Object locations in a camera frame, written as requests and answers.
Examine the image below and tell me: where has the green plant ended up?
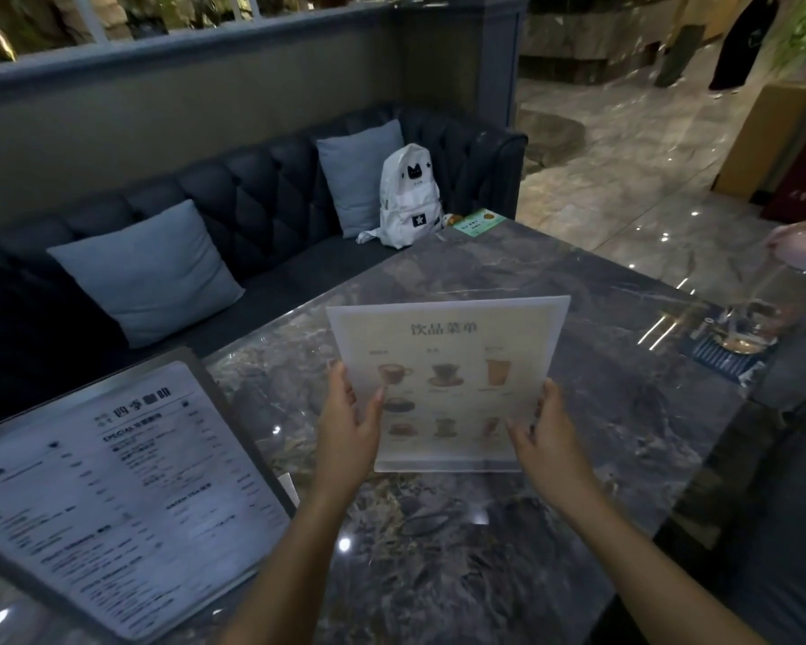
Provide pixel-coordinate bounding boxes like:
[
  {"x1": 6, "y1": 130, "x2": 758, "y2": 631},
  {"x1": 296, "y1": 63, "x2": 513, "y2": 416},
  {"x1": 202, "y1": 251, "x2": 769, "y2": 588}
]
[{"x1": 766, "y1": 0, "x2": 806, "y2": 84}]

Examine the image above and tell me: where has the white backpack with star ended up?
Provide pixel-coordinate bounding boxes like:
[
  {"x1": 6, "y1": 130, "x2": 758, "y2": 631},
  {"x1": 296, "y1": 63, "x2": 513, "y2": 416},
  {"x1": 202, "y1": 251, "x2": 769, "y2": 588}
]
[{"x1": 357, "y1": 143, "x2": 444, "y2": 249}]

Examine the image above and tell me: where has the pink lid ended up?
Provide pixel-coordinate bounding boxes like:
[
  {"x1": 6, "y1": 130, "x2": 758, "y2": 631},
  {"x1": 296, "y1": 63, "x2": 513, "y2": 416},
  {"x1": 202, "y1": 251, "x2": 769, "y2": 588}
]
[{"x1": 763, "y1": 217, "x2": 806, "y2": 275}]

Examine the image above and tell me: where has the clear glass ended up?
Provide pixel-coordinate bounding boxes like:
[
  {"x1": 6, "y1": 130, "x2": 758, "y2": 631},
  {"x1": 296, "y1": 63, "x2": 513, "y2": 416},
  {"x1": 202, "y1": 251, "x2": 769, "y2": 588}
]
[{"x1": 717, "y1": 251, "x2": 802, "y2": 357}]

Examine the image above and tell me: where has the large blue-grey cushion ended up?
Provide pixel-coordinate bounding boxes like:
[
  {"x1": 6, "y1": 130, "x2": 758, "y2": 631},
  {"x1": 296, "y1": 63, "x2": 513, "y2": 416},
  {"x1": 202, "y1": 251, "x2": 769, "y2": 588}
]
[{"x1": 46, "y1": 199, "x2": 246, "y2": 349}]

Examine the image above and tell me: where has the green card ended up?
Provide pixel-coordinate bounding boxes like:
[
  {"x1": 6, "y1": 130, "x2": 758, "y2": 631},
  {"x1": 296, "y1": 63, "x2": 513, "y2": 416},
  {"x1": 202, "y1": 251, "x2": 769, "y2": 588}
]
[{"x1": 453, "y1": 208, "x2": 507, "y2": 238}]

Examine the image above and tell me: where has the red sign board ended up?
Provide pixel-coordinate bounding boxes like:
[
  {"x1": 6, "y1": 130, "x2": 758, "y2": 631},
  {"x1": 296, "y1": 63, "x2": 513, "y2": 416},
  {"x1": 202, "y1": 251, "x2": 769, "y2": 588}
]
[{"x1": 760, "y1": 120, "x2": 806, "y2": 225}]

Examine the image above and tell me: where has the person's left forearm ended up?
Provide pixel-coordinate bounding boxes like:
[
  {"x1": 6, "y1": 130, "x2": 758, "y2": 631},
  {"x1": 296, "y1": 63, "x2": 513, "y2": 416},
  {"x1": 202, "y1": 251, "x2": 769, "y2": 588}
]
[{"x1": 216, "y1": 486, "x2": 364, "y2": 645}]

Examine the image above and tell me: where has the small blue-grey cushion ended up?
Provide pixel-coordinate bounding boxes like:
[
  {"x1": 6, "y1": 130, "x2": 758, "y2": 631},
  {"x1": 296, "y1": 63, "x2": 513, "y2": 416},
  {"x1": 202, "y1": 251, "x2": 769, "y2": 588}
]
[{"x1": 316, "y1": 119, "x2": 405, "y2": 240}]

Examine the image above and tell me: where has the striped blue coaster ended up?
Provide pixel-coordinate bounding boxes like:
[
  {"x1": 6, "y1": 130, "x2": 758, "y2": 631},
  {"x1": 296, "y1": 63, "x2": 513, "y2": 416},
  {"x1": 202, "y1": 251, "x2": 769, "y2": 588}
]
[{"x1": 686, "y1": 314, "x2": 783, "y2": 387}]

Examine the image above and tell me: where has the person's left hand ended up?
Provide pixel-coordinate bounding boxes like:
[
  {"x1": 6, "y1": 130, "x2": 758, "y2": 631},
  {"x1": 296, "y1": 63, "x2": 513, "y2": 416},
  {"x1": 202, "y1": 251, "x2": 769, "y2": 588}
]
[{"x1": 315, "y1": 361, "x2": 386, "y2": 510}]

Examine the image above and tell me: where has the wooden planter box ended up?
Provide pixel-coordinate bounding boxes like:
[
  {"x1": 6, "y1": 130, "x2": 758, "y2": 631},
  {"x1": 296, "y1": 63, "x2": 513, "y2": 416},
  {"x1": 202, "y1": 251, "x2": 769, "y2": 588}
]
[{"x1": 711, "y1": 79, "x2": 806, "y2": 203}]

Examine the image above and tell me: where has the large black-framed menu board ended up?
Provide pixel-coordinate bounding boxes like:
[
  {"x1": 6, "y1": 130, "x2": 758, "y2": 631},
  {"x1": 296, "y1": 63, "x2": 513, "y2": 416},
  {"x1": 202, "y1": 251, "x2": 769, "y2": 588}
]
[{"x1": 0, "y1": 348, "x2": 298, "y2": 643}]

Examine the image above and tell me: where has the person's right hand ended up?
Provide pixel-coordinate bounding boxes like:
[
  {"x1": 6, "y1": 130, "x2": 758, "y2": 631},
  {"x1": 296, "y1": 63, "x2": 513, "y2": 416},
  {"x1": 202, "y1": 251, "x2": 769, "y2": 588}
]
[{"x1": 505, "y1": 378, "x2": 600, "y2": 512}]

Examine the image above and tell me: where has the laminated drinks menu sheet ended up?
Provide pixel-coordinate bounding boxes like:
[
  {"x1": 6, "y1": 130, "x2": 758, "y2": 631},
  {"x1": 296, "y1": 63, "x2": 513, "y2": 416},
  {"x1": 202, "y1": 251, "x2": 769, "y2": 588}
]
[{"x1": 326, "y1": 295, "x2": 572, "y2": 474}]

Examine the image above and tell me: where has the person's right forearm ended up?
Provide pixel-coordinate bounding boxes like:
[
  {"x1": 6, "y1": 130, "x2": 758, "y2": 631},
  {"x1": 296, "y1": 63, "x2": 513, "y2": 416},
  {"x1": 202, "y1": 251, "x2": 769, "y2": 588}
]
[{"x1": 552, "y1": 471, "x2": 777, "y2": 645}]

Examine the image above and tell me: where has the dark tufted leather sofa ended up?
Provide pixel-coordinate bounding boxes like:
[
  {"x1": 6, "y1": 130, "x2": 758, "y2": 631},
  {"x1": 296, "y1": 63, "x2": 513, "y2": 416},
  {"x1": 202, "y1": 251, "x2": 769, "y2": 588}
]
[{"x1": 0, "y1": 102, "x2": 529, "y2": 432}]

